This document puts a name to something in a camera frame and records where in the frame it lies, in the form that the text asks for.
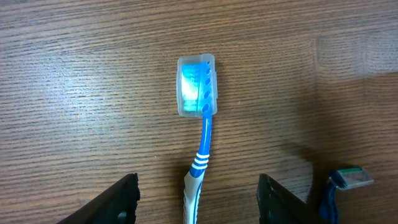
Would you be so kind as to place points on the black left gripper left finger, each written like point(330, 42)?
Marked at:
point(116, 204)

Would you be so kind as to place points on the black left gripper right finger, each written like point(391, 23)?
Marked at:
point(277, 205)

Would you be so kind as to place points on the blue disposable razor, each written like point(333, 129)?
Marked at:
point(341, 179)

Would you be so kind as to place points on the blue white toothbrush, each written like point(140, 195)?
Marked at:
point(197, 95)

